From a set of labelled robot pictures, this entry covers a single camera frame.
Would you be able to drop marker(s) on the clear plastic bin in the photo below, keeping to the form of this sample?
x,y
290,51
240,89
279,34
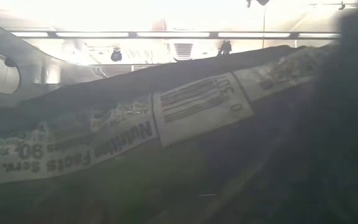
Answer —
x,y
5,62

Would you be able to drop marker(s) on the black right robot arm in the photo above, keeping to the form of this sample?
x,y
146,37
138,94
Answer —
x,y
263,2

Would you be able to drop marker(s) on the black ceiling fixture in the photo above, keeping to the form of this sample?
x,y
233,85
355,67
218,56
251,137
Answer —
x,y
225,48

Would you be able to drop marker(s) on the black ceiling dome camera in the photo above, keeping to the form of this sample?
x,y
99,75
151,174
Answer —
x,y
116,56

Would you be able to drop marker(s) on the ceiling air vent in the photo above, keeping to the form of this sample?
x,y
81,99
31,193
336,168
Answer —
x,y
182,51

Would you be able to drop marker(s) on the blue granola bar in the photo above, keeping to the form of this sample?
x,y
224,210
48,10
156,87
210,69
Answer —
x,y
197,104

